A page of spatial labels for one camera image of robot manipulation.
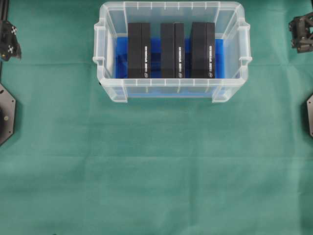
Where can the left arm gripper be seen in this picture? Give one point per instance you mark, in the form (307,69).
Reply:
(9,46)

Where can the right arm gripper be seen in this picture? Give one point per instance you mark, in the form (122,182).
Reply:
(302,37)

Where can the black camera box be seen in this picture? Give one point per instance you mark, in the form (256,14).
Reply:
(172,50)
(139,50)
(203,50)

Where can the clear plastic storage case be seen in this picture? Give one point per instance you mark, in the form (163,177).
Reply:
(230,26)

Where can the black frame rail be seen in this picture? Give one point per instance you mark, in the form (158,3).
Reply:
(4,5)

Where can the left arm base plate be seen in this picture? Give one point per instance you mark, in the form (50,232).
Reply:
(7,114)

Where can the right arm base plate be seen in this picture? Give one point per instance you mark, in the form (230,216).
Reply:
(310,114)

